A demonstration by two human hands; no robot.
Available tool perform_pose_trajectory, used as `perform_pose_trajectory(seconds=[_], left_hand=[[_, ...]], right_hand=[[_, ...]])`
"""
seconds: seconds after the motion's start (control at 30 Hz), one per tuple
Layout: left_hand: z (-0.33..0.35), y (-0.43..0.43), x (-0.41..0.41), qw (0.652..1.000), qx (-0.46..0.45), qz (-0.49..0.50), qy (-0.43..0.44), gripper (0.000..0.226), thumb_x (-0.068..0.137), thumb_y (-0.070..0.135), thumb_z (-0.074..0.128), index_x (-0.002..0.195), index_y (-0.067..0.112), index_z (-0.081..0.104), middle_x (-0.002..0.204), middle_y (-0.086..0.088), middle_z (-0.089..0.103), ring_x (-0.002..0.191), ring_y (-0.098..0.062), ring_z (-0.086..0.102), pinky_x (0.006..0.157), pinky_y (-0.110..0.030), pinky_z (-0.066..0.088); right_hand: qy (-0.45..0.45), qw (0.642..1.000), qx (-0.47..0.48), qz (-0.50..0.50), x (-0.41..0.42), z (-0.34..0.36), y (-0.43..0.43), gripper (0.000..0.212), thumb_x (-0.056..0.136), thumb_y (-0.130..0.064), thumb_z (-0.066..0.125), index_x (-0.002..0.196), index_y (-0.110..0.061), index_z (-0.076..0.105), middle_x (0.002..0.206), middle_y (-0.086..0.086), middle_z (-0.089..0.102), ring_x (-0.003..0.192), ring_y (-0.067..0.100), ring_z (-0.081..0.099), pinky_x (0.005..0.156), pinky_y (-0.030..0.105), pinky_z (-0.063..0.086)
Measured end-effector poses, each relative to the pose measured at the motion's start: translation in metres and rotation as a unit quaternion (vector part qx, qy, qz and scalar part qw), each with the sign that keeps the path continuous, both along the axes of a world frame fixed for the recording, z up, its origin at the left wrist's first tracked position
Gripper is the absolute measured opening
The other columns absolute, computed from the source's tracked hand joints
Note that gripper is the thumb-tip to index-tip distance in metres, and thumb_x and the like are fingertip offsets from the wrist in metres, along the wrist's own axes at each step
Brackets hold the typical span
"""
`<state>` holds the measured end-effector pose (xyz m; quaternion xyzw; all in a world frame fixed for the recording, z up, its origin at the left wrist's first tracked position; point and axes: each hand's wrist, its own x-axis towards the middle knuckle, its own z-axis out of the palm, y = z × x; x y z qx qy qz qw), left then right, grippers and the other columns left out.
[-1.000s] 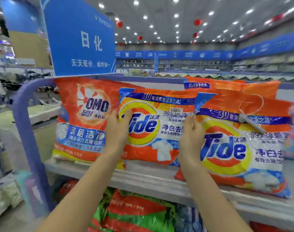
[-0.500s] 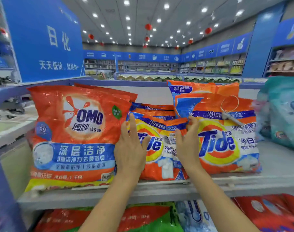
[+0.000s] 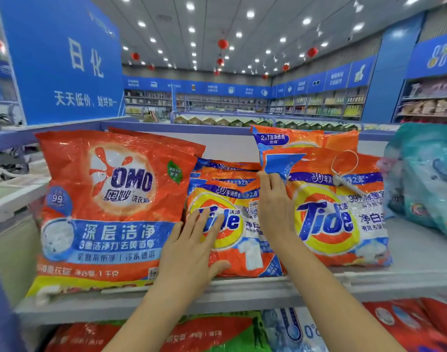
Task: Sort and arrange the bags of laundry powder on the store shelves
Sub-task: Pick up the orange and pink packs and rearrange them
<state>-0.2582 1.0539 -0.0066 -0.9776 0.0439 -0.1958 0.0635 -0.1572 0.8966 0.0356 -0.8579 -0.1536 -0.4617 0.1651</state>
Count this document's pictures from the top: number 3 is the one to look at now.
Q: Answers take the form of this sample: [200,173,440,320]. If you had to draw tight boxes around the person's right hand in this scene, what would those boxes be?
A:
[254,171,298,250]

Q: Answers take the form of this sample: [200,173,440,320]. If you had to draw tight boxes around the person's left hand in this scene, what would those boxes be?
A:
[153,209,232,305]

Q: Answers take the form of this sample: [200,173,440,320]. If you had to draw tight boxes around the orange Tide bag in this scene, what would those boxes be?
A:
[251,126,360,154]

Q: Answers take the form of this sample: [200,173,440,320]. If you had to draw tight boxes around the grey metal shelf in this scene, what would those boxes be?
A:
[0,117,447,327]

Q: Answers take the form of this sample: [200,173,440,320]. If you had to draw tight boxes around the person's right forearm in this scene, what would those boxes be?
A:
[271,234,408,352]

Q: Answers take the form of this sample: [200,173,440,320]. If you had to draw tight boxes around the row of green boxes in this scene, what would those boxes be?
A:
[175,113,364,132]

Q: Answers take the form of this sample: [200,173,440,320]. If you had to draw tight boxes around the blue pillar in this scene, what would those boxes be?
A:
[361,12,426,125]

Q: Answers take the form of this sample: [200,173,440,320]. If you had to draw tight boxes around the rows of round ceiling lights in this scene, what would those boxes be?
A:
[113,0,430,70]

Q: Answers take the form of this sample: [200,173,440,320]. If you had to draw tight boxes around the rows of small red lanterns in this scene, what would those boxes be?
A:
[0,36,292,74]

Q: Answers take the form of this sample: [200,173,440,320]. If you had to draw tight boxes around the blue aisle sign board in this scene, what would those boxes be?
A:
[0,0,126,128]

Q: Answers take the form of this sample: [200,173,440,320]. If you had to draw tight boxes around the wall shelf of detergent bottles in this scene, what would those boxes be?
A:
[271,73,447,123]

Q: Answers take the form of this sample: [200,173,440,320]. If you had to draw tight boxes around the blue wall sign band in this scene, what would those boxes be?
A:
[124,75,276,98]

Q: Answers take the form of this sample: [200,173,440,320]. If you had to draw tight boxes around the blue wall shelving unit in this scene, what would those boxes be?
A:
[271,33,447,125]

